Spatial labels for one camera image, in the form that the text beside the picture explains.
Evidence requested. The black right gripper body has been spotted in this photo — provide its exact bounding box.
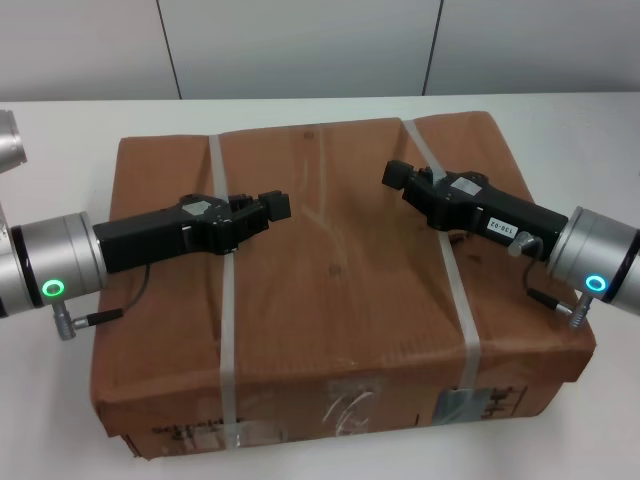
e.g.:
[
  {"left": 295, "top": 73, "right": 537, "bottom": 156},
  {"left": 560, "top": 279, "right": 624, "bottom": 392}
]
[{"left": 402, "top": 171, "right": 570, "bottom": 251}]

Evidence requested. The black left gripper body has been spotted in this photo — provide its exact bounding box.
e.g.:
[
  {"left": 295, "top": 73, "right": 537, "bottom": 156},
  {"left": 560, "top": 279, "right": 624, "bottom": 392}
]
[{"left": 93, "top": 192, "right": 242, "bottom": 274}]

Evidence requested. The white plastic packing strap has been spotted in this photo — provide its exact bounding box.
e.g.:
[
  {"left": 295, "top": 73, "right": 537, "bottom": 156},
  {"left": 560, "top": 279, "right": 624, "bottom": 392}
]
[
  {"left": 402, "top": 118, "right": 484, "bottom": 392},
  {"left": 207, "top": 133, "right": 242, "bottom": 426}
]

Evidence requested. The brown cardboard box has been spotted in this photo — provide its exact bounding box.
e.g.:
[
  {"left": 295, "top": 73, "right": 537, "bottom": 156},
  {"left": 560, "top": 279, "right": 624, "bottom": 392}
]
[{"left": 88, "top": 110, "right": 597, "bottom": 460}]

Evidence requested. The silver right elbow connector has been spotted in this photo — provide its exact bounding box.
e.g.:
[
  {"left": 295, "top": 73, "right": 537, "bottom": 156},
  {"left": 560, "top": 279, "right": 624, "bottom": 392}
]
[{"left": 568, "top": 293, "right": 597, "bottom": 331}]

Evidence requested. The silver left elbow connector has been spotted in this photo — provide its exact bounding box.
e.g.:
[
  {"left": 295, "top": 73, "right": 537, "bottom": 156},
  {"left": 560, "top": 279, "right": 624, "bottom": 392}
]
[{"left": 52, "top": 299, "right": 77, "bottom": 342}]

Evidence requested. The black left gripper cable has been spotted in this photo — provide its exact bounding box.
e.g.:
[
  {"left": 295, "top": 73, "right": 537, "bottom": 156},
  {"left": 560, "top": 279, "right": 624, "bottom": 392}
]
[{"left": 74, "top": 263, "right": 154, "bottom": 327}]

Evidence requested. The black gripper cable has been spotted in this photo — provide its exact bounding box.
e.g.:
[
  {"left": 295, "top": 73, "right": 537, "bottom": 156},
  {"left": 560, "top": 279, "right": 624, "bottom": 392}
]
[
  {"left": 507, "top": 232, "right": 572, "bottom": 316},
  {"left": 74, "top": 263, "right": 154, "bottom": 327}
]

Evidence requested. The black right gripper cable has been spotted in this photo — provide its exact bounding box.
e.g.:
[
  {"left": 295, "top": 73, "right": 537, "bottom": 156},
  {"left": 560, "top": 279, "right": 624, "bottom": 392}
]
[{"left": 507, "top": 232, "right": 572, "bottom": 316}]

